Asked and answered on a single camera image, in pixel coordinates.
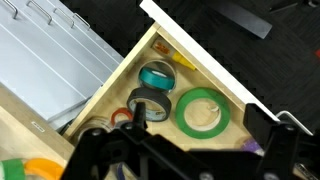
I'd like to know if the orange tape roll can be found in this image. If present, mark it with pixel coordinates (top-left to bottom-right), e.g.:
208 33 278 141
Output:
23 157 65 180

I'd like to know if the white tape roll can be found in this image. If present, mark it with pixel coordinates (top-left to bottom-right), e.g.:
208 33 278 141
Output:
74 116 113 145

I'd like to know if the metal handle on grey drawer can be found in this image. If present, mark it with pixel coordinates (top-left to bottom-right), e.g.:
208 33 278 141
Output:
26 0 54 25
2 0 19 20
53 7 75 29
72 12 91 31

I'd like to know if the blue tape roll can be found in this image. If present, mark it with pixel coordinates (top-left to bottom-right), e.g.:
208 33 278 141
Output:
116 163 127 180

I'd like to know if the purple tape roll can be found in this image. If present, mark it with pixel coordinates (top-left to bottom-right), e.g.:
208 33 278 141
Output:
240 138 265 156

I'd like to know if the white label sticker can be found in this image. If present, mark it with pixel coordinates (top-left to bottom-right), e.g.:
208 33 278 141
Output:
30 120 46 134

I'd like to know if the wooden drawer with white front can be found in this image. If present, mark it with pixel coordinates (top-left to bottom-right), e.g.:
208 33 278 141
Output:
61 0 314 180

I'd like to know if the grey drawer cabinet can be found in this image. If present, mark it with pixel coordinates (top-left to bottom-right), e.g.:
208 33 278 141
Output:
0 0 125 133

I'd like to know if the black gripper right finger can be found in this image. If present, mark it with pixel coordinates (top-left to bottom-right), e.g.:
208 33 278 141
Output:
242 102 320 180

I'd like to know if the dark grey flat panel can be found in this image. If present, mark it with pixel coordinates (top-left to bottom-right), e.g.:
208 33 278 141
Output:
206 0 274 40

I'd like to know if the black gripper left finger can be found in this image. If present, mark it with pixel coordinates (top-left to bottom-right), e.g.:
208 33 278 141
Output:
59 101 262 180

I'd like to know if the large green tape roll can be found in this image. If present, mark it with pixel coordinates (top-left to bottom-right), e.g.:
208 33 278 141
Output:
175 87 232 140

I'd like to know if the wooden counter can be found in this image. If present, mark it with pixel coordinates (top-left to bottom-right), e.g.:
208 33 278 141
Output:
0 83 76 180

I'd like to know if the thick green tape roll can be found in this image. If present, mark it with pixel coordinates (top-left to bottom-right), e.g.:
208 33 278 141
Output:
0 158 26 180

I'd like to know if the black masking tape roll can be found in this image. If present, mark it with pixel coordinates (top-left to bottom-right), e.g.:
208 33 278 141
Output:
126 87 173 123

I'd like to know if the yellow orange glue tube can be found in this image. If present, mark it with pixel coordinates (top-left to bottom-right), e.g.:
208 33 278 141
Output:
152 37 197 72

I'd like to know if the small red tape roll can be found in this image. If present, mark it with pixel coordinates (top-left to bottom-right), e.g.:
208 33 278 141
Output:
110 107 135 128

